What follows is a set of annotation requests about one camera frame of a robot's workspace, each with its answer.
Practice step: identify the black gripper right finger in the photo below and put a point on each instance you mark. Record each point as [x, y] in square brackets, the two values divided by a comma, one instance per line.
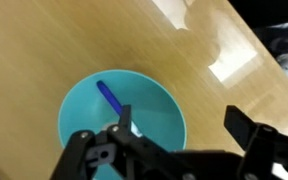
[263, 145]

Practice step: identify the blue and white pen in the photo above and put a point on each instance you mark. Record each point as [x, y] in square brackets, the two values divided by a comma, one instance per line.
[115, 104]

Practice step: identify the teal blue bowl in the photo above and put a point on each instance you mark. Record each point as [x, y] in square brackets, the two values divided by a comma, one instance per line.
[154, 111]

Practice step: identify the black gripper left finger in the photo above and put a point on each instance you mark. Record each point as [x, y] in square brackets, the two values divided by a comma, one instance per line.
[132, 157]

